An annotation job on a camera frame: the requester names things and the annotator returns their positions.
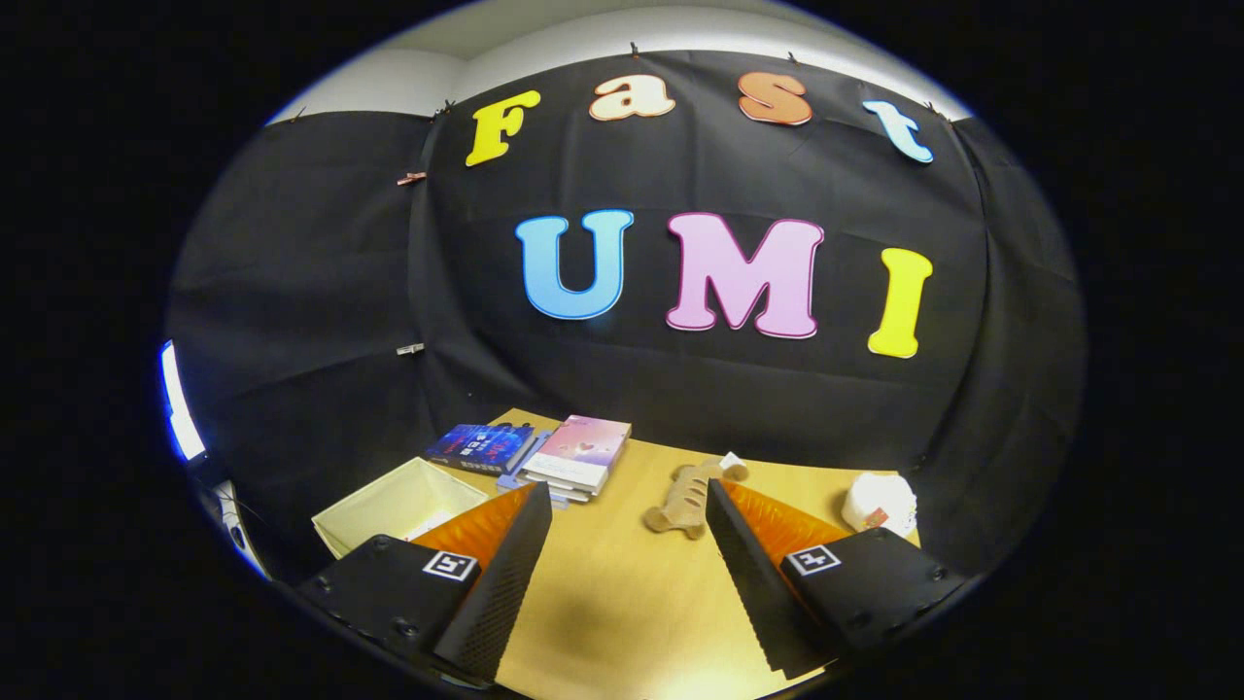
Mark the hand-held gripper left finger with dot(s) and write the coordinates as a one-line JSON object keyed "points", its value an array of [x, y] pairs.
{"points": [[501, 593]]}

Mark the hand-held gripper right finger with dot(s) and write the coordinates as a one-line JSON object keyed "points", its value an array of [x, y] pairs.
{"points": [[753, 593]]}

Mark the green fabric storage box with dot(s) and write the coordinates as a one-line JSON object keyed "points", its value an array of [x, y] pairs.
{"points": [[384, 506]]}

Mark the pale blue thin book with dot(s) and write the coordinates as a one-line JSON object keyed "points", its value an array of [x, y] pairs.
{"points": [[513, 479]]}

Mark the brown plush toy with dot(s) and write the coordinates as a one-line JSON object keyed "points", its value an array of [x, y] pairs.
{"points": [[680, 501]]}

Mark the white thin book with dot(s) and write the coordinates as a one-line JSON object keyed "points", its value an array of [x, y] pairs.
{"points": [[569, 486]]}

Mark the blue cover book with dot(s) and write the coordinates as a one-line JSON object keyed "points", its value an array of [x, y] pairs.
{"points": [[476, 447]]}

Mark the white plush toy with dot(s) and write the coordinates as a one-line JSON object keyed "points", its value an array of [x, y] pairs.
{"points": [[880, 501]]}

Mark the pink cover book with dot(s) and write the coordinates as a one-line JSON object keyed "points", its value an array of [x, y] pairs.
{"points": [[583, 449]]}

